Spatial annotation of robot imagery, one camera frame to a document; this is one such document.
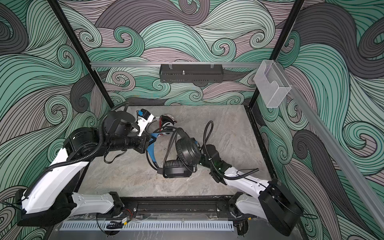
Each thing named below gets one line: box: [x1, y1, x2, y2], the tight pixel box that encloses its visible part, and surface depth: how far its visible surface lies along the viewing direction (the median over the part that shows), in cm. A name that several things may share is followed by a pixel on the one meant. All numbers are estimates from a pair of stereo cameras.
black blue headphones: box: [146, 127, 201, 178], surface depth 46 cm
